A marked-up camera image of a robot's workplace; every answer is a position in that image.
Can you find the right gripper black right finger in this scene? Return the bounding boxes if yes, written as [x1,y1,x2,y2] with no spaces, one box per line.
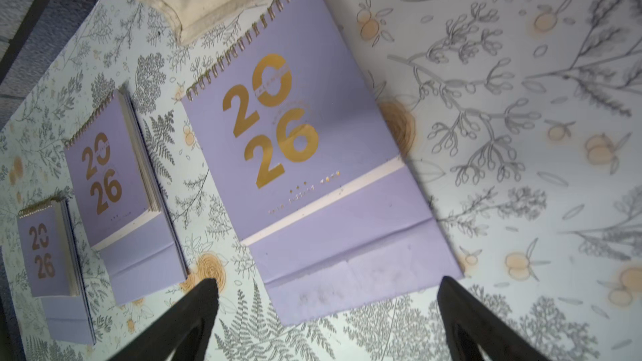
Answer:
[437,277,546,361]

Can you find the purple 2026 calendar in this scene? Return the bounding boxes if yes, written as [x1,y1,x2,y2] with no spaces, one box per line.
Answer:
[17,197,96,345]
[64,90,188,305]
[183,0,461,326]

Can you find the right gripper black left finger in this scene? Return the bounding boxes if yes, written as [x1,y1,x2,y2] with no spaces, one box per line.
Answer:
[111,278,219,360]

